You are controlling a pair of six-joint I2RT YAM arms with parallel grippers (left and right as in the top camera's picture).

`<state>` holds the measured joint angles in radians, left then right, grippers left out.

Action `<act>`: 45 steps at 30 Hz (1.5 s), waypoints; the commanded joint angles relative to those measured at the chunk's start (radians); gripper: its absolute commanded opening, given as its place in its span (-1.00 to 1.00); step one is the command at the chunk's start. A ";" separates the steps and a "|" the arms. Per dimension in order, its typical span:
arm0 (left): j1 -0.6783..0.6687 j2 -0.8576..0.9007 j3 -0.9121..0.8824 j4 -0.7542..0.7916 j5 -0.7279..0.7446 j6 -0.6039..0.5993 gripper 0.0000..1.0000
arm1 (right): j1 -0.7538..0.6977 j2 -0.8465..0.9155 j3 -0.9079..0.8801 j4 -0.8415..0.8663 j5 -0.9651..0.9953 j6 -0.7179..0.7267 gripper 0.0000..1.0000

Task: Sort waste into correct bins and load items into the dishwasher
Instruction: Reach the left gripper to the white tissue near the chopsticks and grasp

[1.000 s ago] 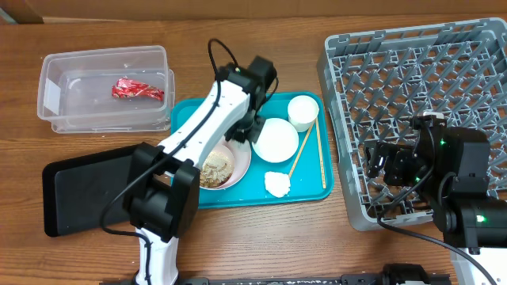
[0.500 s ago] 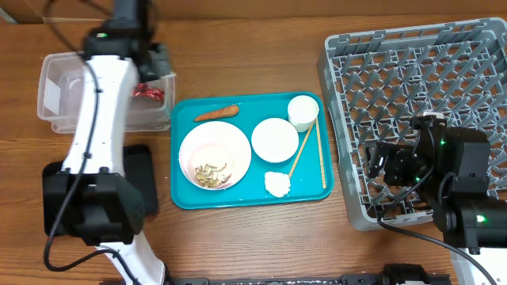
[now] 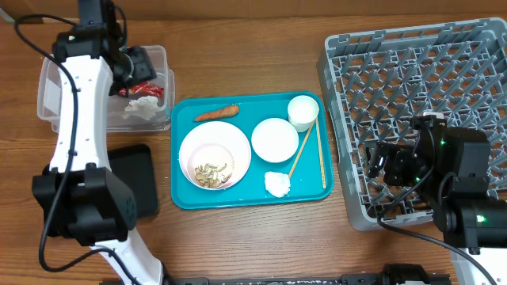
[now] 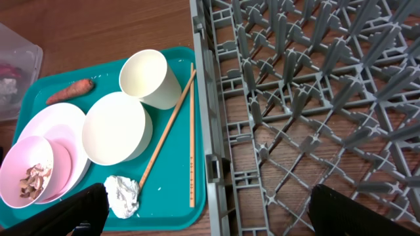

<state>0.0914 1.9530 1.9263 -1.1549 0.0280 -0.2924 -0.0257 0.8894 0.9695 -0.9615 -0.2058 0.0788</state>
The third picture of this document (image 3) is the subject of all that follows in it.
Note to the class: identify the black bin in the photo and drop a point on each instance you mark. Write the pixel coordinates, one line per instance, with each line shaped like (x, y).
(134, 166)

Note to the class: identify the wooden chopstick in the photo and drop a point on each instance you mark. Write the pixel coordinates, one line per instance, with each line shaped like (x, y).
(303, 144)
(320, 153)

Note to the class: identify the right wooden chopstick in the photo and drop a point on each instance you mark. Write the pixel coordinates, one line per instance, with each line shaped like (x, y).
(320, 153)

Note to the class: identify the teal tray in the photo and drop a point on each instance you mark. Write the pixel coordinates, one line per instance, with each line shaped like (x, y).
(306, 182)

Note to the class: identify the clear plastic bin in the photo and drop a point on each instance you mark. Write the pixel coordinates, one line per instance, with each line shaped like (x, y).
(49, 98)

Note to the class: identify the foil-like white paper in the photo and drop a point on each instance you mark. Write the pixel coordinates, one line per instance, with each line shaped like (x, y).
(144, 107)

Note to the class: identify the black rail bottom edge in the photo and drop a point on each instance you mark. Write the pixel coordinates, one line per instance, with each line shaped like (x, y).
(392, 274)

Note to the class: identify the grey dishwasher rack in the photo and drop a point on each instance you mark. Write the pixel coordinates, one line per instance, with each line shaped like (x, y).
(374, 82)

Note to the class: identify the red wrapper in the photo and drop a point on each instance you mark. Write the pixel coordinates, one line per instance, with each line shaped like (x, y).
(143, 89)

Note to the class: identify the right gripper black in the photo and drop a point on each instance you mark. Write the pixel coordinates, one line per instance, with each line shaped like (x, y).
(396, 161)

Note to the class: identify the white cup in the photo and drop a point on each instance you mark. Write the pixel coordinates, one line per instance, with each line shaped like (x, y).
(302, 112)

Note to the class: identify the white tissue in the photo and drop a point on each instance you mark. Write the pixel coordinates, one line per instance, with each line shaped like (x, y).
(277, 184)

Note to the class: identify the food scraps in bowl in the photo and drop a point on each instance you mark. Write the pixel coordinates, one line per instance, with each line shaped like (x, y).
(213, 176)

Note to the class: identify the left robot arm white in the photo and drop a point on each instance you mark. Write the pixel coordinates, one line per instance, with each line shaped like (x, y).
(80, 195)

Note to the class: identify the carrot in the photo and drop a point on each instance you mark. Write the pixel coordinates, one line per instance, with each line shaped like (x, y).
(225, 112)

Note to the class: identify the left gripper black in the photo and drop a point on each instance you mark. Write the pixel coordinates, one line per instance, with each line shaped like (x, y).
(146, 71)

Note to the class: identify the left wooden chopstick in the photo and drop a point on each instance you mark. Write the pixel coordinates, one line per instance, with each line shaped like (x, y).
(303, 144)

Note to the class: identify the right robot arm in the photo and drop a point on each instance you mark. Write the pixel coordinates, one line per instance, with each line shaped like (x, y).
(447, 167)

